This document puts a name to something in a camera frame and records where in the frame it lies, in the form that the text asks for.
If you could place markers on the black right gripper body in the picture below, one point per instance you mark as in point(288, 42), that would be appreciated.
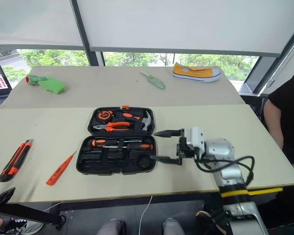
point(185, 148)

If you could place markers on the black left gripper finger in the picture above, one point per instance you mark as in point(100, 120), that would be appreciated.
point(2, 200)

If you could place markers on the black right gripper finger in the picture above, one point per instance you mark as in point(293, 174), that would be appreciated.
point(167, 133)
point(166, 159)

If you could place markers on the person's bare forearm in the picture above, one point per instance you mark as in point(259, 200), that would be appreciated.
point(273, 122)

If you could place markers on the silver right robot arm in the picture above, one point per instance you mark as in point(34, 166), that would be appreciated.
point(226, 171)

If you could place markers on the black plastic tool case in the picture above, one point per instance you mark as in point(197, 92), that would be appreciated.
point(117, 147)

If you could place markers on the black tape roll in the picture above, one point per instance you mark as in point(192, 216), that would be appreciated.
point(145, 162)

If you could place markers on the claw hammer orange grip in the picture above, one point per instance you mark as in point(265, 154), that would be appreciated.
point(145, 121)

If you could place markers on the black orange slim screwdriver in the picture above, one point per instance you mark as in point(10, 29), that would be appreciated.
point(143, 147)

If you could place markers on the black sneaker white laces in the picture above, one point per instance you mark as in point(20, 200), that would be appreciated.
point(19, 226)

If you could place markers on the black metal bar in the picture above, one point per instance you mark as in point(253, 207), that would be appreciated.
point(31, 215)

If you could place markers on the orange black utility knife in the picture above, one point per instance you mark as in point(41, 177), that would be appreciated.
point(16, 159)

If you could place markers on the green garden trowel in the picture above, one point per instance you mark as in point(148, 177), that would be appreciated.
point(155, 81)

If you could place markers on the orange black large screwdriver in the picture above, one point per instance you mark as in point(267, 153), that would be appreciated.
point(104, 142)

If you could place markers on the orange voltage tester pen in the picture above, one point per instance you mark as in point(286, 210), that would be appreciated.
point(60, 170)

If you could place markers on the orange black tape measure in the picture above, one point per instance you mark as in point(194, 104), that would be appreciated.
point(105, 115)

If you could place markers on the yellow canvas sneaker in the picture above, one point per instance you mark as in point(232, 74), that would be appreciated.
point(196, 73)

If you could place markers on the grey rounded shape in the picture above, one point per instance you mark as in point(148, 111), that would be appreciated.
point(173, 227)
point(112, 227)

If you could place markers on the dark shoe orange sole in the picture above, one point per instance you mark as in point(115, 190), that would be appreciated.
point(205, 221)

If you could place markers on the black chair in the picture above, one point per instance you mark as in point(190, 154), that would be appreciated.
point(253, 105)

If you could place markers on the white roller blind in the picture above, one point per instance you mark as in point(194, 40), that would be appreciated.
point(31, 22)
point(181, 24)

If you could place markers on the person in black shirt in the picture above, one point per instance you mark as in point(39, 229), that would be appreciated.
point(292, 117)

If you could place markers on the green cloth with red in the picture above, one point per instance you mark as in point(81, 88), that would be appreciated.
point(50, 84)

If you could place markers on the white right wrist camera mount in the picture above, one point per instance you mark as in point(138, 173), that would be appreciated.
point(195, 139)

